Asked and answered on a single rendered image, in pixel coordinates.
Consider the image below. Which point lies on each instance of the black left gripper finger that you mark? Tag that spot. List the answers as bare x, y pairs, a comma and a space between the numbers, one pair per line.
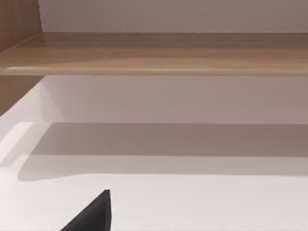
96, 214

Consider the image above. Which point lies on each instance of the wooden open shelf unit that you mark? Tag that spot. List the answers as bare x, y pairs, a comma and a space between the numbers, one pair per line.
144, 55

